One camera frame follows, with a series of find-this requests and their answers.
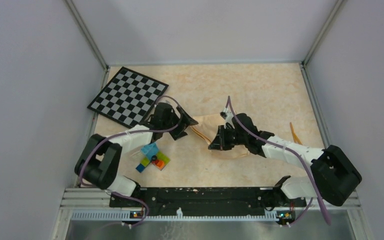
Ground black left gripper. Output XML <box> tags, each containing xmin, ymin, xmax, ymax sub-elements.
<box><xmin>162</xmin><ymin>105</ymin><xmax>198</xmax><ymax>140</ymax></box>

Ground black white checkerboard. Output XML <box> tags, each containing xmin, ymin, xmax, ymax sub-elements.
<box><xmin>87</xmin><ymin>66</ymin><xmax>169</xmax><ymax>129</ymax></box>

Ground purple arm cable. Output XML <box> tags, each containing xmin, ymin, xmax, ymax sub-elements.
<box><xmin>78</xmin><ymin>95</ymin><xmax>188</xmax><ymax>229</ymax></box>
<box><xmin>226</xmin><ymin>96</ymin><xmax>332</xmax><ymax>228</ymax></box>

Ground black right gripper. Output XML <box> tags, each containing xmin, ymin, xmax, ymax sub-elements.
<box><xmin>209</xmin><ymin>125</ymin><xmax>248</xmax><ymax>151</ymax></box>

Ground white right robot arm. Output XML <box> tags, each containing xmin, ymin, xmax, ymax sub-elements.
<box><xmin>208</xmin><ymin>112</ymin><xmax>362</xmax><ymax>207</ymax></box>

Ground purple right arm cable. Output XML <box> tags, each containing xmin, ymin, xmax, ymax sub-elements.
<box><xmin>226</xmin><ymin>96</ymin><xmax>332</xmax><ymax>228</ymax></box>

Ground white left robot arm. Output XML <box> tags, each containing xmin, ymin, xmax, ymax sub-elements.
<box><xmin>74</xmin><ymin>102</ymin><xmax>198</xmax><ymax>207</ymax></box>

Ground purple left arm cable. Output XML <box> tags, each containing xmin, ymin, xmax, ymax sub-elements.
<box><xmin>78</xmin><ymin>95</ymin><xmax>188</xmax><ymax>229</ymax></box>

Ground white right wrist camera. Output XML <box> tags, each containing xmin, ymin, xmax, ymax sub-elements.
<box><xmin>220</xmin><ymin>106</ymin><xmax>233</xmax><ymax>122</ymax></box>

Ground colourful toy block pile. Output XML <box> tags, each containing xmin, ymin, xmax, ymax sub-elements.
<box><xmin>132</xmin><ymin>142</ymin><xmax>171</xmax><ymax>173</ymax></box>

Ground orange cloth napkin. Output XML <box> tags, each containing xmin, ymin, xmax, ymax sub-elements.
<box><xmin>190</xmin><ymin>113</ymin><xmax>251</xmax><ymax>161</ymax></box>

